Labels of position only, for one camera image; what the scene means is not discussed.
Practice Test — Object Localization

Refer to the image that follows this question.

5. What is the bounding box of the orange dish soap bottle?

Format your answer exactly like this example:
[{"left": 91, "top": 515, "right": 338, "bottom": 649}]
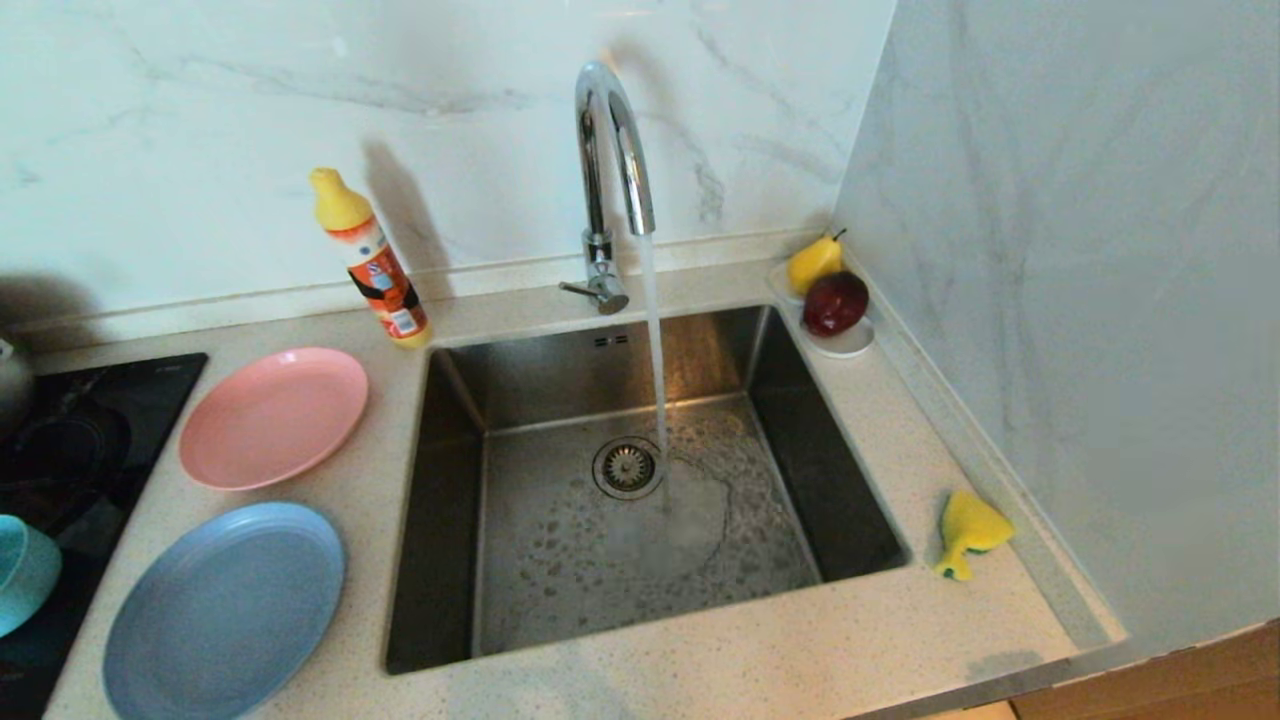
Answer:
[{"left": 309, "top": 167, "right": 433, "bottom": 349}]

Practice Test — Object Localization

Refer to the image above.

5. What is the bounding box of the yellow sponge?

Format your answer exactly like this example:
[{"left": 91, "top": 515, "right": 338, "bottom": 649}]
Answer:
[{"left": 935, "top": 489, "right": 1016, "bottom": 582}]

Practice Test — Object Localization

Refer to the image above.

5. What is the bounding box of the teal cup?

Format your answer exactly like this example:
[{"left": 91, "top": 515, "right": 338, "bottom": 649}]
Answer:
[{"left": 0, "top": 514, "right": 63, "bottom": 638}]

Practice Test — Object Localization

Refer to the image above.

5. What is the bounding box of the metal sink drain strainer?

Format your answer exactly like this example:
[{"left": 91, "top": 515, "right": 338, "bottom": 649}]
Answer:
[{"left": 592, "top": 437, "right": 666, "bottom": 501}]

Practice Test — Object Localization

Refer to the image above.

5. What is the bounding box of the stainless steel sink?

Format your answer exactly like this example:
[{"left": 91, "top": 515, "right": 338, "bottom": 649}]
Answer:
[{"left": 384, "top": 304, "right": 912, "bottom": 676}]

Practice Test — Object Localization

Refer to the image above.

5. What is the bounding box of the chrome gooseneck faucet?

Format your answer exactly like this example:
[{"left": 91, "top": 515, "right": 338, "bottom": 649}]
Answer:
[{"left": 558, "top": 60, "right": 658, "bottom": 316}]

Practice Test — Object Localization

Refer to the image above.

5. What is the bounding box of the yellow pear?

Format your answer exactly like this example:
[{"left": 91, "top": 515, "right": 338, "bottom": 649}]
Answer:
[{"left": 786, "top": 229, "right": 847, "bottom": 297}]

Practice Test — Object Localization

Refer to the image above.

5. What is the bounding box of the dark red apple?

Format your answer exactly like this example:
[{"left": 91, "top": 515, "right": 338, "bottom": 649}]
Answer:
[{"left": 801, "top": 271, "right": 870, "bottom": 337}]

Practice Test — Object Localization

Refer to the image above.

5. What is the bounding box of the small white dish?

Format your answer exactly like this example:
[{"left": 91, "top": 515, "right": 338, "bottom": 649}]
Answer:
[{"left": 768, "top": 262, "right": 876, "bottom": 359}]

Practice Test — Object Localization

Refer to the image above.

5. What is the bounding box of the pink plate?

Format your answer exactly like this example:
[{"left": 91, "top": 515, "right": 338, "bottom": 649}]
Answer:
[{"left": 179, "top": 347, "right": 370, "bottom": 491}]

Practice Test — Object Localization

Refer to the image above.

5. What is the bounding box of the blue plate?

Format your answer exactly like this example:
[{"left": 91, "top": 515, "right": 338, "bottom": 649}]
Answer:
[{"left": 103, "top": 501, "right": 347, "bottom": 720}]

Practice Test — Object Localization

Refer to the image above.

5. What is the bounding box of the black glass cooktop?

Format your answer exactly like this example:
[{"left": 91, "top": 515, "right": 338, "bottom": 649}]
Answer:
[{"left": 0, "top": 352, "right": 210, "bottom": 720}]

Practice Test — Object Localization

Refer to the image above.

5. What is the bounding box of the wooden cabinet panel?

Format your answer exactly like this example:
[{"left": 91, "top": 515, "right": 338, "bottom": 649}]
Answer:
[{"left": 1010, "top": 620, "right": 1280, "bottom": 720}]

